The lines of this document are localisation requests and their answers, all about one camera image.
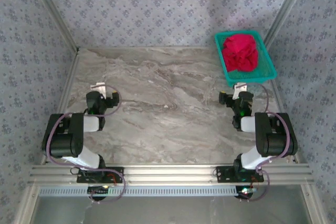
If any red t-shirt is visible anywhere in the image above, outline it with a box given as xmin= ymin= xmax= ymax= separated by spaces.
xmin=222 ymin=34 xmax=260 ymax=74

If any teal plastic mesh basket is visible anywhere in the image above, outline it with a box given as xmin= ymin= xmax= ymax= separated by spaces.
xmin=214 ymin=30 xmax=278 ymax=88

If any black controller board with LED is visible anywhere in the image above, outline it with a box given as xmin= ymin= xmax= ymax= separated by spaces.
xmin=235 ymin=186 xmax=259 ymax=201
xmin=87 ymin=185 xmax=110 ymax=201

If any grey metal shelf panel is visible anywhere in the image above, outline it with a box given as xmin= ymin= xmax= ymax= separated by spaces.
xmin=31 ymin=196 xmax=313 ymax=224

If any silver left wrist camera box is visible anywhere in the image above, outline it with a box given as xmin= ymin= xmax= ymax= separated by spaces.
xmin=90 ymin=82 xmax=106 ymax=99

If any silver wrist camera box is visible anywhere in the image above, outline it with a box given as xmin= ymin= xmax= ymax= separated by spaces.
xmin=233 ymin=82 xmax=248 ymax=99
xmin=90 ymin=82 xmax=106 ymax=99

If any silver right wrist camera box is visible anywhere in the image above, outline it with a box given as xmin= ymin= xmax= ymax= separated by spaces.
xmin=233 ymin=82 xmax=248 ymax=99

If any aluminium table edge rail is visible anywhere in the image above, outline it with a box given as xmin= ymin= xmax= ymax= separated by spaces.
xmin=269 ymin=79 xmax=300 ymax=164
xmin=40 ymin=49 xmax=81 ymax=166

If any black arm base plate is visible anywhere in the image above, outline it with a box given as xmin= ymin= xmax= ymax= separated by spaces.
xmin=216 ymin=166 xmax=264 ymax=184
xmin=76 ymin=166 xmax=124 ymax=184

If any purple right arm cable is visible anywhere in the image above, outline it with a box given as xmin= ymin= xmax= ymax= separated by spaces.
xmin=238 ymin=83 xmax=293 ymax=203

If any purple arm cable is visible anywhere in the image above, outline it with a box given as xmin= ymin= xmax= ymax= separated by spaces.
xmin=238 ymin=83 xmax=293 ymax=203
xmin=43 ymin=83 xmax=127 ymax=205

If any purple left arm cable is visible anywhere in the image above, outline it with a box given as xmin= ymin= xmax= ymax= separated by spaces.
xmin=43 ymin=83 xmax=127 ymax=205

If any long aluminium mounting rail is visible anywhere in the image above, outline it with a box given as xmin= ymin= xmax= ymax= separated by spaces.
xmin=27 ymin=163 xmax=315 ymax=185

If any aluminium frame post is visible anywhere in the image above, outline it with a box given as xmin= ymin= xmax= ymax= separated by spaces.
xmin=262 ymin=0 xmax=314 ymax=48
xmin=14 ymin=184 xmax=40 ymax=224
xmin=26 ymin=0 xmax=81 ymax=53
xmin=300 ymin=184 xmax=326 ymax=224

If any grey slotted cable duct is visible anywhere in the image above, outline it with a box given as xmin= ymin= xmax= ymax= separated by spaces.
xmin=38 ymin=185 xmax=238 ymax=198

